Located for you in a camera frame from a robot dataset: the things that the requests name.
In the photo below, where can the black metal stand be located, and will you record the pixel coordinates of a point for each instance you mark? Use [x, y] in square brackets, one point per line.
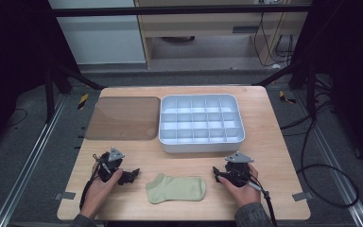
[310, 91]
[48, 94]

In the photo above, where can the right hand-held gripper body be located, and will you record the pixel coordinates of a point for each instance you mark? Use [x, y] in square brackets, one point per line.
[238, 171]

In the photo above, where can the person's left hand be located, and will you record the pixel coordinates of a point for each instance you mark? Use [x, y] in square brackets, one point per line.
[99, 192]

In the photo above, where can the brown translucent lid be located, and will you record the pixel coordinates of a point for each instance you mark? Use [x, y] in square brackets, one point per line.
[124, 118]

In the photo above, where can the grey tape piece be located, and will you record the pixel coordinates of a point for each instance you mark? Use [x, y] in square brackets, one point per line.
[65, 195]
[302, 196]

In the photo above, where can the light green sock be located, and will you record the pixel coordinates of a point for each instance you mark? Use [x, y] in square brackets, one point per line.
[179, 189]

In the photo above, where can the person's right hand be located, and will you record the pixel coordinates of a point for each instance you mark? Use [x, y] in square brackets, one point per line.
[242, 195]

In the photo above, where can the wooden desk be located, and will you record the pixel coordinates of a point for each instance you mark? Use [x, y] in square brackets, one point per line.
[201, 23]

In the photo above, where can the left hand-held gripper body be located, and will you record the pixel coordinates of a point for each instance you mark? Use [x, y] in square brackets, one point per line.
[111, 164]

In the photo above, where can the white compartment storage box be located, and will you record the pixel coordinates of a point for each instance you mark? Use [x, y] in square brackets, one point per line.
[201, 126]

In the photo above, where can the white cabinet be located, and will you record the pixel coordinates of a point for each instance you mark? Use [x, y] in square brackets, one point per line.
[100, 38]

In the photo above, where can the yellow black striped tape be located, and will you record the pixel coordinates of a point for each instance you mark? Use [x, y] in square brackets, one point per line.
[82, 101]
[286, 97]

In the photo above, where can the black horizontal bar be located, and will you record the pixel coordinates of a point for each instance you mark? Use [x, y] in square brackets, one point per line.
[176, 11]

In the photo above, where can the metal floor rail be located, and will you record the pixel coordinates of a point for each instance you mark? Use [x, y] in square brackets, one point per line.
[28, 160]
[337, 164]

